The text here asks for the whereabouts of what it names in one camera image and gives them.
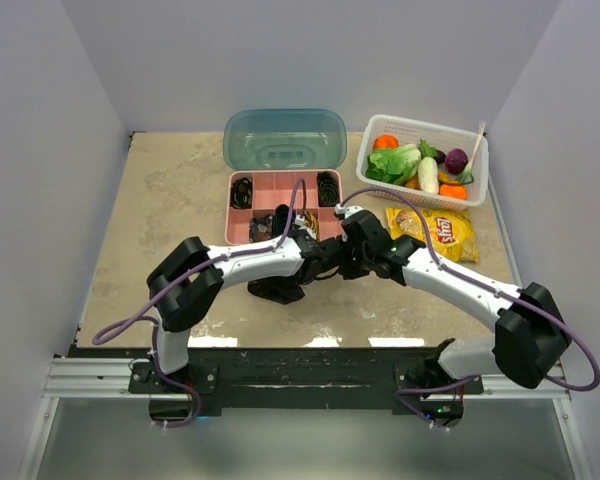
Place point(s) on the maroon blue-flowered tie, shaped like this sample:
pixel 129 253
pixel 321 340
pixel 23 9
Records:
pixel 275 292

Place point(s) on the white plastic basket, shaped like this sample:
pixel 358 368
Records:
pixel 409 131

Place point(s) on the white toy cabbage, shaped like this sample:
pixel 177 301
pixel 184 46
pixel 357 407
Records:
pixel 428 175

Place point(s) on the dark dotted rolled tie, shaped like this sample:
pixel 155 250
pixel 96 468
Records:
pixel 327 189

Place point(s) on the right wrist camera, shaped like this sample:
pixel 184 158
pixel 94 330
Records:
pixel 343 212

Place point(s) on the purple toy cabbage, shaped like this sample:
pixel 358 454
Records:
pixel 455 161

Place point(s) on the orange toy pumpkin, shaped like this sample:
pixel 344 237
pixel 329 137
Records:
pixel 386 142

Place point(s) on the dark toy eggplant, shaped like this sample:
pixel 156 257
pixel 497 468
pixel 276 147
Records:
pixel 427 150

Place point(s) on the yellow patterned rolled tie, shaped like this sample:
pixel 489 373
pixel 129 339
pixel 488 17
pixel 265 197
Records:
pixel 311 222

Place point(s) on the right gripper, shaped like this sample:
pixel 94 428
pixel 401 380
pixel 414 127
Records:
pixel 352 273

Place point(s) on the pink divided organizer box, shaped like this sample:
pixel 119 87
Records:
pixel 274 187

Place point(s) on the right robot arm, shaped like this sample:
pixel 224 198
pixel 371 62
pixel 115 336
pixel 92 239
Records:
pixel 528 330

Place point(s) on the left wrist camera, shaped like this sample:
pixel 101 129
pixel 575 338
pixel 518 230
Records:
pixel 298 224

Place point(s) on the green toy lettuce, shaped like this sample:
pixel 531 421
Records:
pixel 394 166

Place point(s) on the dark green rolled tie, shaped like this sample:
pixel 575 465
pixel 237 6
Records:
pixel 279 222

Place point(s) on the yellow toy vegetable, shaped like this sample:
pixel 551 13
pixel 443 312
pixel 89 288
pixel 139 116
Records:
pixel 443 178

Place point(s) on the yellow chips bag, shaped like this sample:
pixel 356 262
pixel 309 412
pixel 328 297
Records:
pixel 452 233

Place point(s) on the navy orange floral rolled tie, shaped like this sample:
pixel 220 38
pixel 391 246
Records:
pixel 261 228

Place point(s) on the orange toy carrot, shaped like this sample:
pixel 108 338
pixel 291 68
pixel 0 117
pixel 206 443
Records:
pixel 455 191

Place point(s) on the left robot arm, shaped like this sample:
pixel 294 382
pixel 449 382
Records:
pixel 187 282

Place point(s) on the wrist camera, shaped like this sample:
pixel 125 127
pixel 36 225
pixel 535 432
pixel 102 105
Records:
pixel 343 212
pixel 298 224

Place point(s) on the black gold patterned rolled tie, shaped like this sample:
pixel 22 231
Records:
pixel 241 193

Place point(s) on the teal translucent plastic lid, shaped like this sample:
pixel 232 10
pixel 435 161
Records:
pixel 279 139

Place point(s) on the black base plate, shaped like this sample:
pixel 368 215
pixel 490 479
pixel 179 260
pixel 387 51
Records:
pixel 396 379

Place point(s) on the toy green onion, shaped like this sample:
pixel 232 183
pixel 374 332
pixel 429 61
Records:
pixel 466 176

